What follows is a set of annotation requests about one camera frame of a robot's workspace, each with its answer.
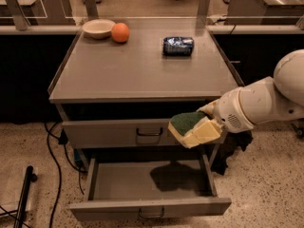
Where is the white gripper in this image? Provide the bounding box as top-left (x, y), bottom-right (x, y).
top-left (180, 87), bottom-right (254, 148)

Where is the green and yellow sponge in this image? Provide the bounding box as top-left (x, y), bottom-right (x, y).
top-left (168, 111), bottom-right (206, 142)

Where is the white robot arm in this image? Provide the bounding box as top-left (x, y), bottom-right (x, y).
top-left (180, 49), bottom-right (304, 148)

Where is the grey drawer cabinet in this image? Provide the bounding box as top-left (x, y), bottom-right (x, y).
top-left (48, 18), bottom-right (241, 163)

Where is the open middle grey drawer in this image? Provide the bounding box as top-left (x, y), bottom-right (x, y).
top-left (69, 157), bottom-right (232, 221)

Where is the upper grey drawer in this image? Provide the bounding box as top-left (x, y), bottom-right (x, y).
top-left (62, 117), bottom-right (229, 149)

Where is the dark cloth on floor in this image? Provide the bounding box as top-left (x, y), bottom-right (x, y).
top-left (211, 131), bottom-right (253, 175)

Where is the blue chip bag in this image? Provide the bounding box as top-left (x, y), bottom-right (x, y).
top-left (162, 37), bottom-right (195, 56)

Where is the orange fruit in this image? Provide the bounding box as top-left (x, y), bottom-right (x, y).
top-left (111, 23), bottom-right (129, 43)

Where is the white bowl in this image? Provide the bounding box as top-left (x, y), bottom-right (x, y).
top-left (82, 19), bottom-right (115, 39)

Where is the black pole stand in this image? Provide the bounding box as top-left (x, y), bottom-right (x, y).
top-left (13, 165), bottom-right (37, 228)

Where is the grey post right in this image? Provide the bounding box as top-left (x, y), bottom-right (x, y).
top-left (197, 0), bottom-right (211, 25)

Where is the grey post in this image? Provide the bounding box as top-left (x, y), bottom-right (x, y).
top-left (5, 0), bottom-right (29, 31)
top-left (197, 0), bottom-right (211, 25)
top-left (85, 0), bottom-right (99, 20)

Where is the grey post middle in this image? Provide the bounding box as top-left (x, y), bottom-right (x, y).
top-left (85, 0), bottom-right (99, 20)

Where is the grey post left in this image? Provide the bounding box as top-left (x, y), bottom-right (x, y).
top-left (5, 0), bottom-right (29, 31)

